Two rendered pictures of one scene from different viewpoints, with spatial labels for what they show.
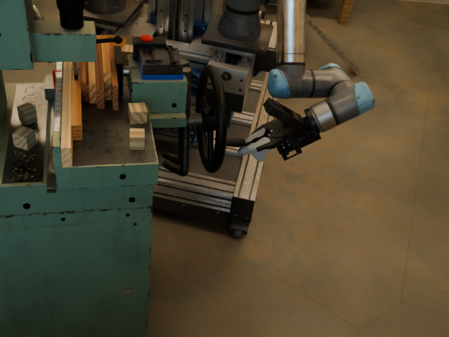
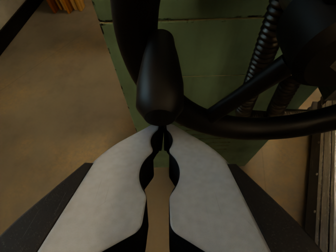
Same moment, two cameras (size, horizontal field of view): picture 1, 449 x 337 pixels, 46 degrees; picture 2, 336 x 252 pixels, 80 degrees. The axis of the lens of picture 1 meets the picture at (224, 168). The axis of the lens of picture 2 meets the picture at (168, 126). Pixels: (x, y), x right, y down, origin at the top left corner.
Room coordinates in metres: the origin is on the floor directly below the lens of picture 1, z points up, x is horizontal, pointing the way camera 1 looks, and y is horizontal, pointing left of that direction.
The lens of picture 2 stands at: (1.11, -0.09, 0.90)
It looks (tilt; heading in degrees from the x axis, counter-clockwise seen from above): 60 degrees down; 110
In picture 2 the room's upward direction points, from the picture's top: 3 degrees counter-clockwise
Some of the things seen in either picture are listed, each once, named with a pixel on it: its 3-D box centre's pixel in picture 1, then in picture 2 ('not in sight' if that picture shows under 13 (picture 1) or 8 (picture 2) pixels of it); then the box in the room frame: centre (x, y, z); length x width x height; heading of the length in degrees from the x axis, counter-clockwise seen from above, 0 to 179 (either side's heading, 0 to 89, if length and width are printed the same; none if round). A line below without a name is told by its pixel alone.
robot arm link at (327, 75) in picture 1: (329, 83); not in sight; (1.26, -0.24, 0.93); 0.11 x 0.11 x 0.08; 17
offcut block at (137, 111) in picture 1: (137, 113); not in sight; (1.00, 0.22, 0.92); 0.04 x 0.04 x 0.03; 21
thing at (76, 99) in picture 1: (76, 63); not in sight; (1.17, 0.41, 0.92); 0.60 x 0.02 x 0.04; 18
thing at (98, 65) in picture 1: (98, 73); not in sight; (1.14, 0.34, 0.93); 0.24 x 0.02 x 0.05; 18
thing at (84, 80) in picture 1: (84, 73); not in sight; (1.13, 0.38, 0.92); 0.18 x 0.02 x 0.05; 18
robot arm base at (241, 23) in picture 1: (240, 17); not in sight; (1.74, 0.02, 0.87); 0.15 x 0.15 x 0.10
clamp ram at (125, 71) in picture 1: (131, 71); not in sight; (1.13, 0.26, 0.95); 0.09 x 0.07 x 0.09; 18
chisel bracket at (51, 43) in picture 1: (64, 43); not in sight; (1.07, 0.40, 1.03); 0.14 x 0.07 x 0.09; 108
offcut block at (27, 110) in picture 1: (27, 114); not in sight; (1.07, 0.51, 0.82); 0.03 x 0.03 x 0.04; 51
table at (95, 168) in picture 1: (121, 99); not in sight; (1.12, 0.28, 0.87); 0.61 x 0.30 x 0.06; 18
